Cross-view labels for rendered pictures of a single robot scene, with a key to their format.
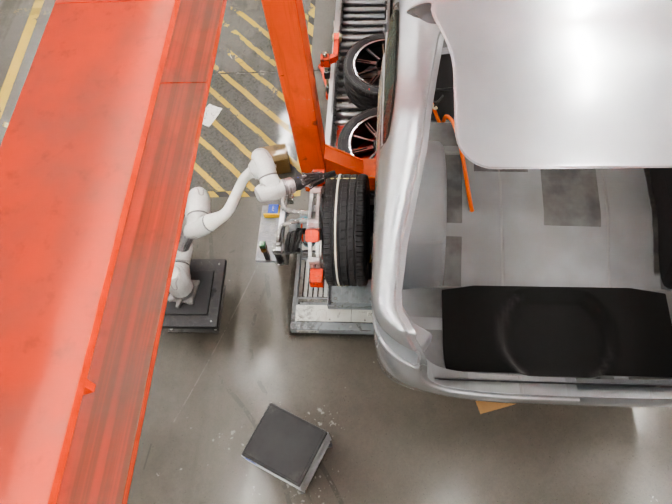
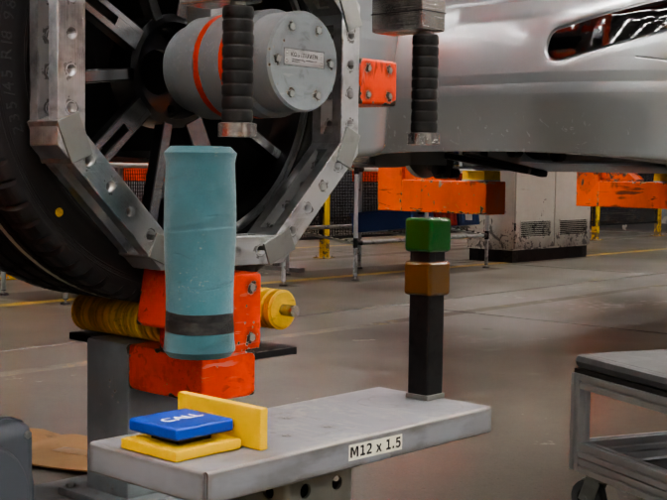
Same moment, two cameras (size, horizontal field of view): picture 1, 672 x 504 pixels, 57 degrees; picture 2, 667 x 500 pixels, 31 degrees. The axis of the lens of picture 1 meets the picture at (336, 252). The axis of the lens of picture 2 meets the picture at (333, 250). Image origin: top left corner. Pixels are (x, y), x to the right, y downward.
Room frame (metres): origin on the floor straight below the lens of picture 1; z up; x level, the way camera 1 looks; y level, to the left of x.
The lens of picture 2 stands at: (3.21, 1.04, 0.71)
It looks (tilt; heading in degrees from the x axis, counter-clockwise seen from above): 4 degrees down; 210
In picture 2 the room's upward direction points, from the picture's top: 1 degrees clockwise
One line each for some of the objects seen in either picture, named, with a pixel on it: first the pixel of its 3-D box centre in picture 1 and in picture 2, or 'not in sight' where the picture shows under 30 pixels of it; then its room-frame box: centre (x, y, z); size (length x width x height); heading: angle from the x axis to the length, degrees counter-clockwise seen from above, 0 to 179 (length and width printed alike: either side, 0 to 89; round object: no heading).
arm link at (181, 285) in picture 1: (176, 278); not in sight; (1.93, 1.05, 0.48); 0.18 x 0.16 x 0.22; 176
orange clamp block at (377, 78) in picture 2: (316, 277); (360, 82); (1.57, 0.14, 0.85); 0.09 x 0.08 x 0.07; 167
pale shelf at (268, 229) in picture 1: (271, 233); (307, 436); (2.17, 0.40, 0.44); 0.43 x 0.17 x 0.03; 167
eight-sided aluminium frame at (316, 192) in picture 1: (319, 229); (211, 67); (1.88, 0.07, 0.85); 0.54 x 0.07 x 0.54; 167
